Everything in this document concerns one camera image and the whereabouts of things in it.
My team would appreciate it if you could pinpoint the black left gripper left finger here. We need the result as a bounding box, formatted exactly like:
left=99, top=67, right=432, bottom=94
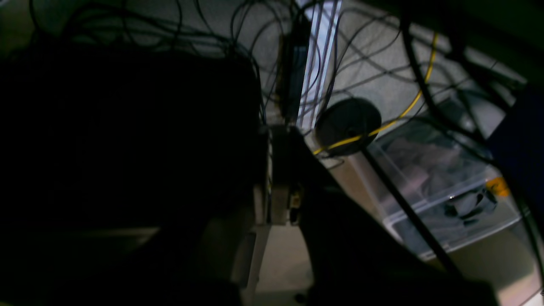
left=1, top=51, right=266, bottom=306

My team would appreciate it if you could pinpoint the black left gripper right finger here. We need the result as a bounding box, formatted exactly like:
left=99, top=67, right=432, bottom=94
left=274, top=129, right=498, bottom=306

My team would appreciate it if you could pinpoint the clear plastic storage bin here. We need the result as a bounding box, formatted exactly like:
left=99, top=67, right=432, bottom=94
left=367, top=112, right=521, bottom=252

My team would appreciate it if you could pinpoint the black round disc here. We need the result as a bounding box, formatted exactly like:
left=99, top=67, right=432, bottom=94
left=314, top=98, right=382, bottom=157

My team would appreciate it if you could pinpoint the yellow cable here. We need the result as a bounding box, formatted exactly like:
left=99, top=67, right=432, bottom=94
left=312, top=33, right=439, bottom=156

